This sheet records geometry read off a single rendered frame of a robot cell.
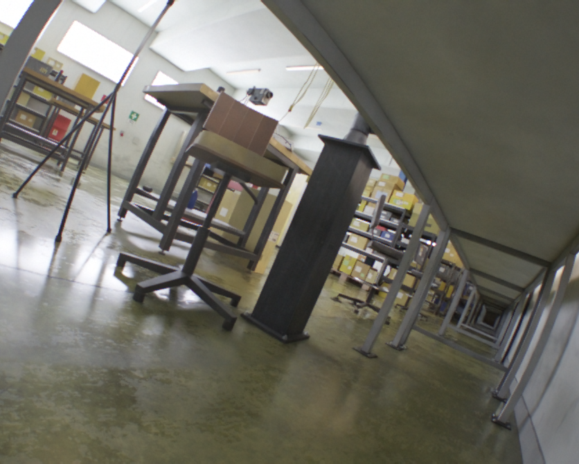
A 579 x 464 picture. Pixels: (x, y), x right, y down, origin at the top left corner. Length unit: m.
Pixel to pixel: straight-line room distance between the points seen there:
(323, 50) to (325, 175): 0.68
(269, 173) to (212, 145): 0.23
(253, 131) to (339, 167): 0.49
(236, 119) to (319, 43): 0.89
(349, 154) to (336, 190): 0.16
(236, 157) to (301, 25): 0.57
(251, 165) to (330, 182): 0.35
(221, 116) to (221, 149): 0.46
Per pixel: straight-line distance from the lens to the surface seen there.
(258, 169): 1.17
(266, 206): 2.74
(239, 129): 1.60
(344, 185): 1.31
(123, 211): 2.48
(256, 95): 2.38
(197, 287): 1.27
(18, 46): 0.50
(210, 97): 1.89
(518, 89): 0.78
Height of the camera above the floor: 0.40
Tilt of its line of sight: 1 degrees up
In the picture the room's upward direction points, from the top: 23 degrees clockwise
